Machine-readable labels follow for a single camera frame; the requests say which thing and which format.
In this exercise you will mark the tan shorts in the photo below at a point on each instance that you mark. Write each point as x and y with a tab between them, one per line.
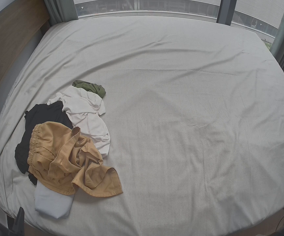
58	154

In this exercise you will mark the bed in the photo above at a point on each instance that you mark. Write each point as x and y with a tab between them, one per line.
181	107

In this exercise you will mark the pale grey garment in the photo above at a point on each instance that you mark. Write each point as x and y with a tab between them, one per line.
51	203

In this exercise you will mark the black garment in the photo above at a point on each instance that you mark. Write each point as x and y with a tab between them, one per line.
43	117

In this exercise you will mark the white T-shirt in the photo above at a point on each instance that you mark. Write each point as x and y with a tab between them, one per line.
88	117

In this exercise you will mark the green garment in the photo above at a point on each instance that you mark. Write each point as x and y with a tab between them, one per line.
92	87

